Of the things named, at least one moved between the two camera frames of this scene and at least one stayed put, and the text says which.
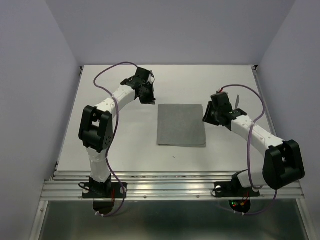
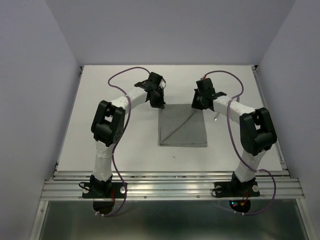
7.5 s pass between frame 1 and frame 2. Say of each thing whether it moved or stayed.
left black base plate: stayed
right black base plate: stayed
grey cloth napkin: stayed
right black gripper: moved
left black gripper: moved
